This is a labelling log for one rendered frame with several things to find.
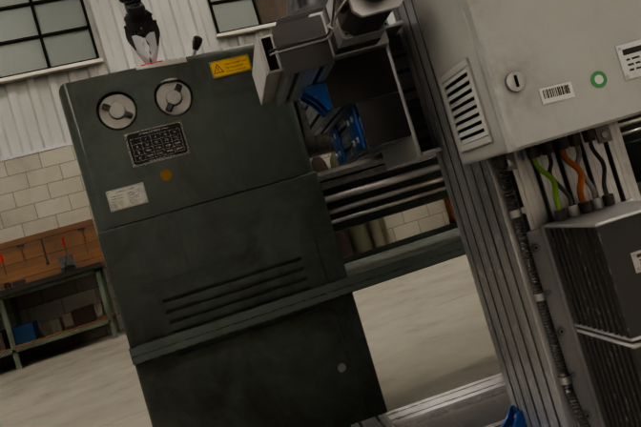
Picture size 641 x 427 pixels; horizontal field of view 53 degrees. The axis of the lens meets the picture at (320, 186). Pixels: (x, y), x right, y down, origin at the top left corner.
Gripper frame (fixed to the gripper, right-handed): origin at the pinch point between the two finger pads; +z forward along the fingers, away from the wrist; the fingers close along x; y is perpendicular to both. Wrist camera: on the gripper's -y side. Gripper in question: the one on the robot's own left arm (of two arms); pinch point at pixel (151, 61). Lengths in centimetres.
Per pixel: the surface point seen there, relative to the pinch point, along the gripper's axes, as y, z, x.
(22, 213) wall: 672, -42, 161
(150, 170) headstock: -3.7, 29.1, 8.1
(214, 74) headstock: -3.7, 8.4, -15.0
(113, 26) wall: 684, -250, -3
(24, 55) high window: 677, -233, 110
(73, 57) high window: 678, -218, 54
